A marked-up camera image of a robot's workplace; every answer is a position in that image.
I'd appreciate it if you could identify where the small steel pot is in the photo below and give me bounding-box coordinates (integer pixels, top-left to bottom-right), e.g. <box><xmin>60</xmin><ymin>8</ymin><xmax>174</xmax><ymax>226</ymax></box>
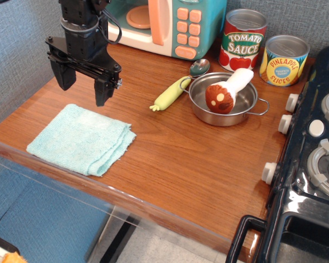
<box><xmin>188</xmin><ymin>68</ymin><xmax>269</xmax><ymax>127</ymax></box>

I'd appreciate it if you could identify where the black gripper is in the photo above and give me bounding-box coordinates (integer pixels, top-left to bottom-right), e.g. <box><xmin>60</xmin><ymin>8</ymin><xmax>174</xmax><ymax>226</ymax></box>
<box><xmin>46</xmin><ymin>19</ymin><xmax>122</xmax><ymax>107</ymax></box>

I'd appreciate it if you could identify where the light blue cloth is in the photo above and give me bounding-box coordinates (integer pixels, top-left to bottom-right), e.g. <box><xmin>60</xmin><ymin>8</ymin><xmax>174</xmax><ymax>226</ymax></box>
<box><xmin>26</xmin><ymin>104</ymin><xmax>136</xmax><ymax>176</ymax></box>

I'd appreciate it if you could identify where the teal toy microwave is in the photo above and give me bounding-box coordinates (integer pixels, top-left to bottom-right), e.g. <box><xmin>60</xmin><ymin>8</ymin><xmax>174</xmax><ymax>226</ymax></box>
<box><xmin>106</xmin><ymin>1</ymin><xmax>227</xmax><ymax>60</ymax></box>

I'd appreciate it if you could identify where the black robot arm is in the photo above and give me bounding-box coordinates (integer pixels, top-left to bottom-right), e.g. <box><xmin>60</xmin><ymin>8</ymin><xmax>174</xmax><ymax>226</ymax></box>
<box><xmin>46</xmin><ymin>1</ymin><xmax>122</xmax><ymax>106</ymax></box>

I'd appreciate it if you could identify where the spoon with yellow handle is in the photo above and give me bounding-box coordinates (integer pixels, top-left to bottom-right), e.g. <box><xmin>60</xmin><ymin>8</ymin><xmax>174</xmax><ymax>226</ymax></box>
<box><xmin>149</xmin><ymin>59</ymin><xmax>211</xmax><ymax>112</ymax></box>

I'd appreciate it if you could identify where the pineapple slices can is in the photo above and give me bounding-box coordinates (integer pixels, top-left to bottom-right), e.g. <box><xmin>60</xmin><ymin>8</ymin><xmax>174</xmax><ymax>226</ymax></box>
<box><xmin>259</xmin><ymin>35</ymin><xmax>310</xmax><ymax>87</ymax></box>

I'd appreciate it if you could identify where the black toy stove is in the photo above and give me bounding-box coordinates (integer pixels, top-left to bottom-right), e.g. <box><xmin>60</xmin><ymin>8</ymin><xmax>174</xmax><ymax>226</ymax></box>
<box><xmin>226</xmin><ymin>47</ymin><xmax>329</xmax><ymax>262</ymax></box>

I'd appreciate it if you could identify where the brown plush mushroom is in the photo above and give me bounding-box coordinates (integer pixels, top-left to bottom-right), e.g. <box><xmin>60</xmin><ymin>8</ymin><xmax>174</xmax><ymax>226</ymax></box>
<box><xmin>205</xmin><ymin>68</ymin><xmax>254</xmax><ymax>115</ymax></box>

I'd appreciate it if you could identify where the tomato sauce can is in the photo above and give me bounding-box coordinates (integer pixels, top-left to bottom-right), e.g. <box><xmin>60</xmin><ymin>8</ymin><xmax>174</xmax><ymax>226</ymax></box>
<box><xmin>219</xmin><ymin>9</ymin><xmax>268</xmax><ymax>72</ymax></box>

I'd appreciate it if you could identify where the orange object at corner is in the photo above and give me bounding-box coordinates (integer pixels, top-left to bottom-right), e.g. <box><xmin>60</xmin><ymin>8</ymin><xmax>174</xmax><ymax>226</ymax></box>
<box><xmin>0</xmin><ymin>238</ymin><xmax>27</xmax><ymax>263</ymax></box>

